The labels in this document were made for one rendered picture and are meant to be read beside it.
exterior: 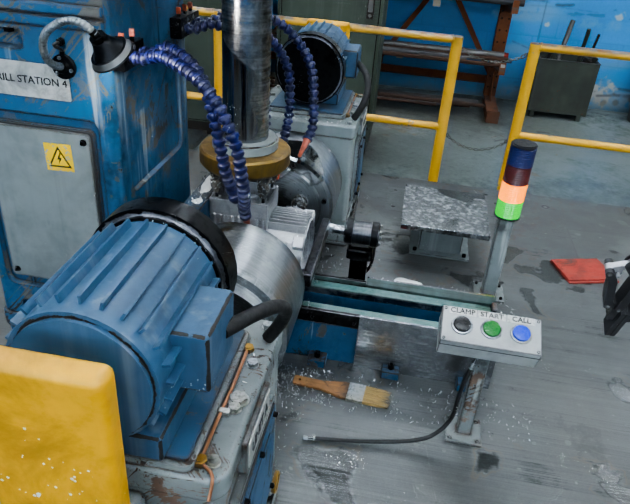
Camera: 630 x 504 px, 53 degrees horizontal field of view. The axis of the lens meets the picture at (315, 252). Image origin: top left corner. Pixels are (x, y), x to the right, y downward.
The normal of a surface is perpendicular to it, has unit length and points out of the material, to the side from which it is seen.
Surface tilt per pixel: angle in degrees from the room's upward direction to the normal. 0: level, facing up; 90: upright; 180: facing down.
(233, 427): 0
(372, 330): 90
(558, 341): 0
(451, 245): 90
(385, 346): 90
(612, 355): 0
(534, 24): 90
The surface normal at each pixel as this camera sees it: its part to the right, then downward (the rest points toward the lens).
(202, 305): 0.07, -0.86
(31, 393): -0.18, 0.49
